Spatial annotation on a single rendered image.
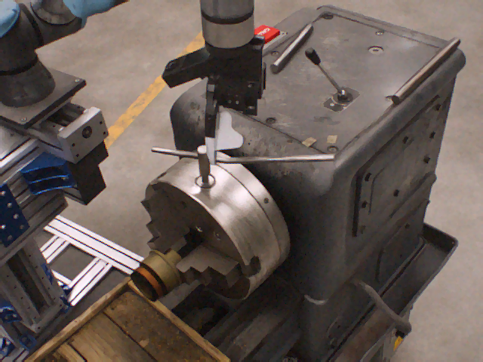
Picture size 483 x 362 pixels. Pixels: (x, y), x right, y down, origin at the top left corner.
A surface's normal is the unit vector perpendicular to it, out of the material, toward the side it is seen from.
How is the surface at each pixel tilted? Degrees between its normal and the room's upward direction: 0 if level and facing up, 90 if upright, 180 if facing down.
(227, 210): 34
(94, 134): 90
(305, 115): 0
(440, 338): 0
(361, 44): 0
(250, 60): 93
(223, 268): 9
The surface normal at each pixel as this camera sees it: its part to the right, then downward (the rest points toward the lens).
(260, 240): 0.63, 0.09
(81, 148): 0.84, 0.33
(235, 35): 0.27, 0.71
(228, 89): -0.22, 0.73
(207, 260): -0.21, -0.77
